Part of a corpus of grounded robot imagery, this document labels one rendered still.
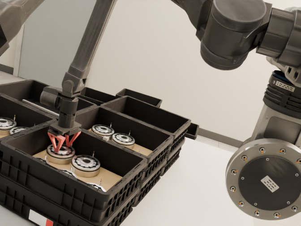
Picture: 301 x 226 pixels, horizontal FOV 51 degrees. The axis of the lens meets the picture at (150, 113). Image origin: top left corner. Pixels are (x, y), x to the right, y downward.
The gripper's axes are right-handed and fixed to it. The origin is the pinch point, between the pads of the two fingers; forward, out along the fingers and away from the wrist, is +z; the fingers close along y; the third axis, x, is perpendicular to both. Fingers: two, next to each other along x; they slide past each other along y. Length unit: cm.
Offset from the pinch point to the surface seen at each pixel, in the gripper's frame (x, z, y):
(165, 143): 28.7, -4.8, -29.0
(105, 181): 21.1, 4.2, 0.0
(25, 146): -6.1, -1.3, 12.0
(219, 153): 40, 21, -99
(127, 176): 31.5, -6.0, 5.9
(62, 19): -227, 1, -245
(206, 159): 37, 20, -83
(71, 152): 3.6, 1.2, -1.2
